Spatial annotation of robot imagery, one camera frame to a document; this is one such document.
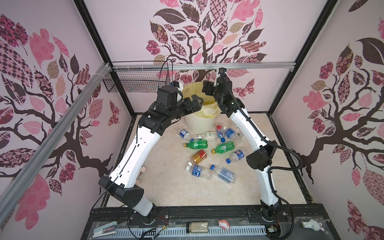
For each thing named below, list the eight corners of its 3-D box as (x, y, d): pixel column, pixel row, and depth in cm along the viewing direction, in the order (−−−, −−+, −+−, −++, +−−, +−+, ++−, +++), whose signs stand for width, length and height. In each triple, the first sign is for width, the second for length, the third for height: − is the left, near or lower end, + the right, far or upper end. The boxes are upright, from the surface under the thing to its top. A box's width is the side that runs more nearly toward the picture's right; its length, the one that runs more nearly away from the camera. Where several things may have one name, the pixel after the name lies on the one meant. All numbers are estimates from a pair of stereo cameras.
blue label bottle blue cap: (176, 133, 109) (175, 129, 106) (180, 130, 111) (179, 126, 108) (190, 144, 103) (190, 140, 99) (194, 140, 105) (194, 137, 101)
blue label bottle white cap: (185, 175, 89) (185, 171, 85) (187, 167, 92) (187, 163, 88) (211, 181, 87) (212, 177, 82) (213, 172, 90) (214, 168, 86)
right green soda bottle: (217, 159, 95) (218, 156, 92) (211, 152, 99) (212, 149, 95) (234, 147, 101) (236, 144, 98) (228, 141, 104) (229, 138, 101)
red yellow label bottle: (197, 166, 91) (197, 163, 88) (190, 159, 94) (190, 156, 91) (207, 157, 95) (208, 154, 92) (201, 151, 98) (201, 148, 95)
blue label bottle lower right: (208, 172, 90) (208, 169, 86) (212, 164, 93) (213, 161, 90) (232, 186, 84) (234, 183, 81) (236, 177, 88) (238, 174, 84)
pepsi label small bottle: (230, 167, 91) (231, 164, 88) (225, 161, 94) (226, 158, 91) (245, 156, 96) (247, 153, 93) (240, 150, 99) (241, 147, 96)
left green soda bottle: (186, 154, 97) (186, 151, 94) (184, 146, 101) (183, 143, 98) (208, 147, 101) (208, 144, 97) (204, 140, 105) (205, 136, 101)
